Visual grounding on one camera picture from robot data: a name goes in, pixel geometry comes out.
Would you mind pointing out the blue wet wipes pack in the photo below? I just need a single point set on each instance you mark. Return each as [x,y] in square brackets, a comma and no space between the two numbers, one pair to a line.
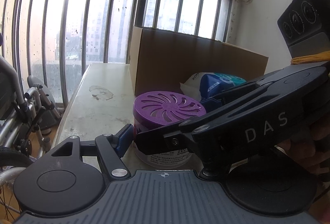
[201,86]

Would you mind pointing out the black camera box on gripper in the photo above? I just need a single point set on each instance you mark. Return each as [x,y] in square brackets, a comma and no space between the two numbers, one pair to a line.
[305,27]

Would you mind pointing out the brown cardboard box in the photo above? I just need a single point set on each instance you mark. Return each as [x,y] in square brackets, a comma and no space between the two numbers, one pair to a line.
[161,60]

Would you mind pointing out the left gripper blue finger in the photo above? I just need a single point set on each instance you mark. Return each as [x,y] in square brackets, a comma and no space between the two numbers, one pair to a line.
[122,140]

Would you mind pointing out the metal window railing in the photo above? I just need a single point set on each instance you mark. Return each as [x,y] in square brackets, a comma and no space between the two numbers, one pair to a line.
[56,40]

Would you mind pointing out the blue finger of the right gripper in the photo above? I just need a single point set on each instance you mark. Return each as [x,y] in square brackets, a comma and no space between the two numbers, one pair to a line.
[226,96]
[176,136]

